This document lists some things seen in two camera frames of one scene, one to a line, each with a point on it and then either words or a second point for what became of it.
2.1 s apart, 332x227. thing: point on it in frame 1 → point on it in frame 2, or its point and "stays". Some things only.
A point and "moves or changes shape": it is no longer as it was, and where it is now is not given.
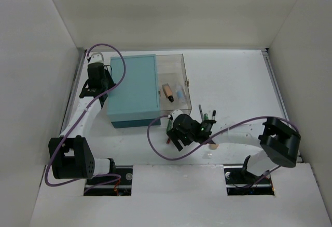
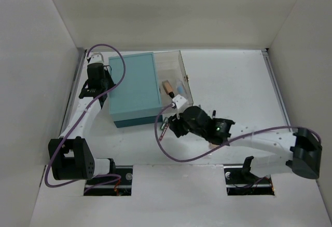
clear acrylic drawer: [174, 92] stays
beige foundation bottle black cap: [168, 92] moves or changes shape
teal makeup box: [135, 102] stays
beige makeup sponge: [213, 146] stays
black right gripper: [174, 134] → [175, 121]
